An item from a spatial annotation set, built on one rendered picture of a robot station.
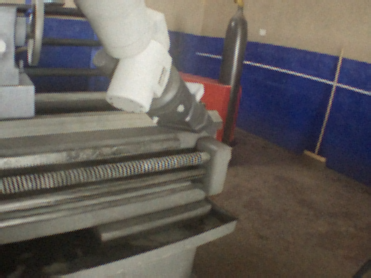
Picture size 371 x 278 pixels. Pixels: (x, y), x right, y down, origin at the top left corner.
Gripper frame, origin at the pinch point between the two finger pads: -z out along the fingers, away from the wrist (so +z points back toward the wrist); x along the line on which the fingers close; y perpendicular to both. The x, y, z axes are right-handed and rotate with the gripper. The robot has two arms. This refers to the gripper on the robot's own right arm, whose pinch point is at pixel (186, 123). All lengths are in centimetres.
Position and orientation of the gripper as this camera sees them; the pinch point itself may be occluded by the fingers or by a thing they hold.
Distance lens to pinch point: 61.5
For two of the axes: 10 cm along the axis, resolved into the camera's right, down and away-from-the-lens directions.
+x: -9.1, -1.8, 3.7
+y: -2.8, 9.3, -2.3
